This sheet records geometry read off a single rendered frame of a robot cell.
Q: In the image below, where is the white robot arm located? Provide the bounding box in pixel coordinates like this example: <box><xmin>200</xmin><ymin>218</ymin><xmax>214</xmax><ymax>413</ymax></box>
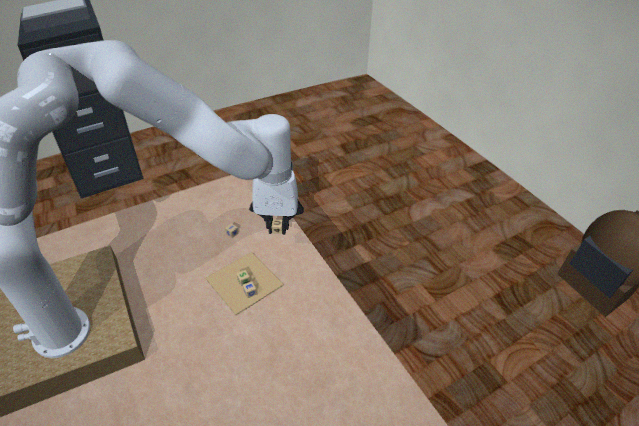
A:
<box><xmin>0</xmin><ymin>40</ymin><xmax>293</xmax><ymax>358</ymax></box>

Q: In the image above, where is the tan flat mat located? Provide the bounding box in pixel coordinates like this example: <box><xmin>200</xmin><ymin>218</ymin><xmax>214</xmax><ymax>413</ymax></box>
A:
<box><xmin>206</xmin><ymin>252</ymin><xmax>284</xmax><ymax>315</ymax></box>

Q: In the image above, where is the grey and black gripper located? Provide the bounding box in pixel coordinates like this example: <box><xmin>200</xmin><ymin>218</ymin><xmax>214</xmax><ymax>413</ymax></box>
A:
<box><xmin>249</xmin><ymin>170</ymin><xmax>304</xmax><ymax>235</ymax></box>

